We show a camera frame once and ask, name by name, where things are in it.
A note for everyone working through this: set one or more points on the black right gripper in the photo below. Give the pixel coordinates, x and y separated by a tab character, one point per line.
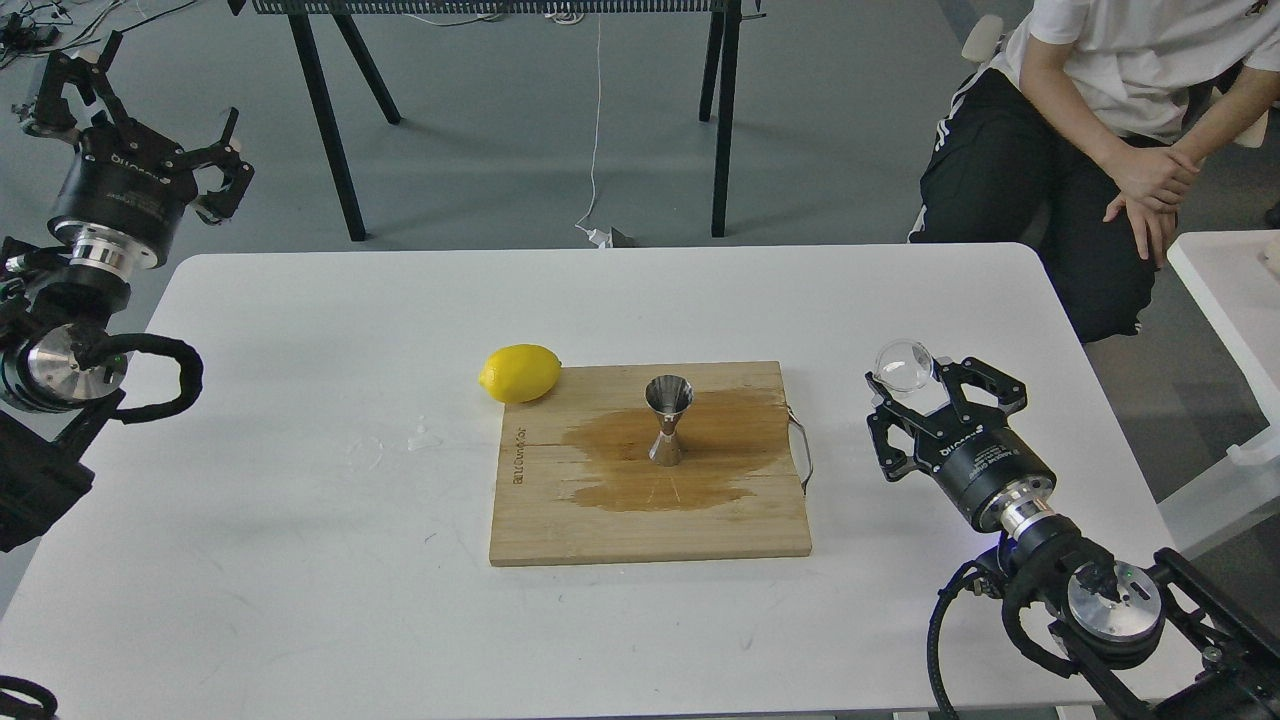
985	470

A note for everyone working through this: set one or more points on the yellow lemon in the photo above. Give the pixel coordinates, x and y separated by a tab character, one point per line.
520	373

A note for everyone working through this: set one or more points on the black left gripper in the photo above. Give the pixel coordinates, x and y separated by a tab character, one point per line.
115	200

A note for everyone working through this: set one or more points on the black metal frame table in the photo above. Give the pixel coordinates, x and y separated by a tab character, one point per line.
380	124

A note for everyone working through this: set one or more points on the clear glass measuring cup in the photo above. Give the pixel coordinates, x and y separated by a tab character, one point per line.
904	366

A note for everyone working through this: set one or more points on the steel double jigger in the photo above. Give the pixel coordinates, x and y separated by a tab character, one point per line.
669	396

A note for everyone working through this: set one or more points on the seated person white shirt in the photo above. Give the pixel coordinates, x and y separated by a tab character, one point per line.
1097	116

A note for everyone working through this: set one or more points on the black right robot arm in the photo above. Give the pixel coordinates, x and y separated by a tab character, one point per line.
1066	603

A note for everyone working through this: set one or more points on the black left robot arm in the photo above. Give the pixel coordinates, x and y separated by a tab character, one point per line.
58	355

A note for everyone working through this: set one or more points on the wooden cutting board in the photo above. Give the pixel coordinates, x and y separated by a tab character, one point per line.
575	483

